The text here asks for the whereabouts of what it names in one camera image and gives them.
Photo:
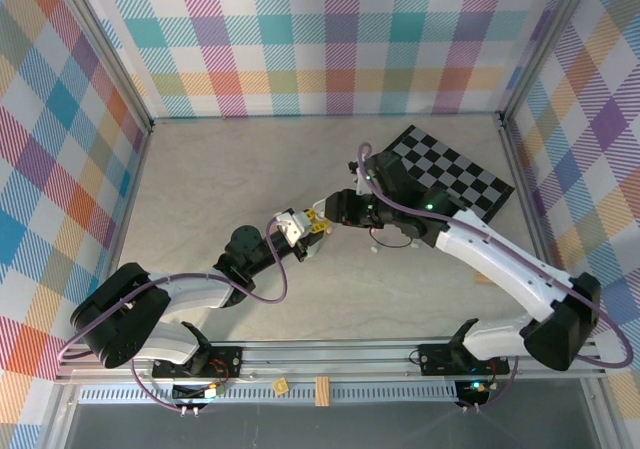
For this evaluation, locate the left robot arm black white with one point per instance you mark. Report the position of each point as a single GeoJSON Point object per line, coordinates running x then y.
{"type": "Point", "coordinates": [200, 290]}

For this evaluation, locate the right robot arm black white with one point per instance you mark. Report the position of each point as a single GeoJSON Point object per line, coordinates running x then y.
{"type": "Point", "coordinates": [490, 259]}

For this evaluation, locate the aluminium frame post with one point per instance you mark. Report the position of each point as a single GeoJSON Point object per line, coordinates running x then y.
{"type": "Point", "coordinates": [550, 44]}
{"type": "Point", "coordinates": [100, 49]}

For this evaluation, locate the right aluminium frame post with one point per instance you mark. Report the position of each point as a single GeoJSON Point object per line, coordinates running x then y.
{"type": "Point", "coordinates": [550, 44]}

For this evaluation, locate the left aluminium floor rail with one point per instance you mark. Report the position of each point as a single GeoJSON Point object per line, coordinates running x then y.
{"type": "Point", "coordinates": [132, 179]}

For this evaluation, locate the left controller board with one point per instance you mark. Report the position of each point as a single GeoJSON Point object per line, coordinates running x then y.
{"type": "Point", "coordinates": [197, 393]}

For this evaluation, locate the black grey chessboard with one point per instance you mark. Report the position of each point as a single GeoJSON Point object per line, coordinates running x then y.
{"type": "Point", "coordinates": [465, 179]}

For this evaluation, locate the plain wooden block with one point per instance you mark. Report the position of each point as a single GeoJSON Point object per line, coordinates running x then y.
{"type": "Point", "coordinates": [323, 391]}

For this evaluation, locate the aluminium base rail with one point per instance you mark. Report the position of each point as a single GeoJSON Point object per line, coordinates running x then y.
{"type": "Point", "coordinates": [325, 356]}

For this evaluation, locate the controller board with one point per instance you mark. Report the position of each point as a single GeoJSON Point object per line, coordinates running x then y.
{"type": "Point", "coordinates": [472, 388]}
{"type": "Point", "coordinates": [197, 393]}

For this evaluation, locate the right aluminium floor rail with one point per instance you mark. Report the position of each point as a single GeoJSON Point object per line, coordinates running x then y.
{"type": "Point", "coordinates": [520, 169]}

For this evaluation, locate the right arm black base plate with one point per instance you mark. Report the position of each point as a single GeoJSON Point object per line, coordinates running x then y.
{"type": "Point", "coordinates": [435, 359]}

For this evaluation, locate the right controller board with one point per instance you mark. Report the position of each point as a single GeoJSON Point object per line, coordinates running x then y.
{"type": "Point", "coordinates": [472, 388]}

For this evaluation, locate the aluminium floor rail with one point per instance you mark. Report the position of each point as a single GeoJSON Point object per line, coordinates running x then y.
{"type": "Point", "coordinates": [132, 179]}
{"type": "Point", "coordinates": [520, 169]}

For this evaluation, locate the flat wooden piece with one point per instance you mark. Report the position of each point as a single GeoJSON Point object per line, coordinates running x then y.
{"type": "Point", "coordinates": [484, 280]}

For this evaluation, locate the left aluminium frame post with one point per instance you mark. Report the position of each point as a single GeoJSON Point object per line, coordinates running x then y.
{"type": "Point", "coordinates": [100, 49]}

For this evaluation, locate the wooden letter block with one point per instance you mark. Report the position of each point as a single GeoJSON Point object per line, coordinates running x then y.
{"type": "Point", "coordinates": [280, 386]}

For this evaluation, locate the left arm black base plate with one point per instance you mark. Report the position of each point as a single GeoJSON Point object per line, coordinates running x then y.
{"type": "Point", "coordinates": [230, 359]}

